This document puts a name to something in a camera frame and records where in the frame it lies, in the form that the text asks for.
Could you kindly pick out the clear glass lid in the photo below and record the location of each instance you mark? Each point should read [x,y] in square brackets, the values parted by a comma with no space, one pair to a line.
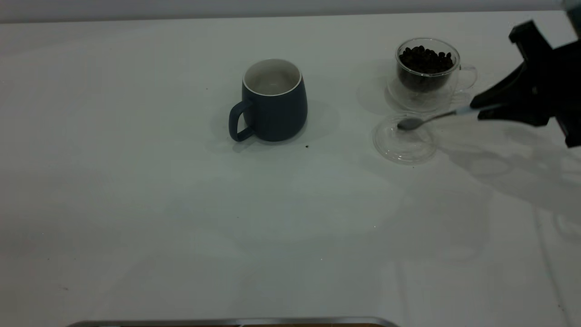
[404,145]

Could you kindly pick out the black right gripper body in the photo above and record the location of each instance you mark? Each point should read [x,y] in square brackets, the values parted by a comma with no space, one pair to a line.
[563,81]

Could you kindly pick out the roasted coffee beans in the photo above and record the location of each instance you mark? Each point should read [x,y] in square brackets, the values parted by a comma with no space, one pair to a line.
[426,61]

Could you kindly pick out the dark grey ceramic mug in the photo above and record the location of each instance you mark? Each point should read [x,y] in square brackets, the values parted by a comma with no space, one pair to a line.
[279,116]

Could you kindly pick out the clear glass cup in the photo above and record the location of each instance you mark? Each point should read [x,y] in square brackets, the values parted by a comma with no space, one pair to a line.
[422,97]

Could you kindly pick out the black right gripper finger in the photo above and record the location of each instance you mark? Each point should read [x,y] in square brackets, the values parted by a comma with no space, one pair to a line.
[526,114]
[517,91]

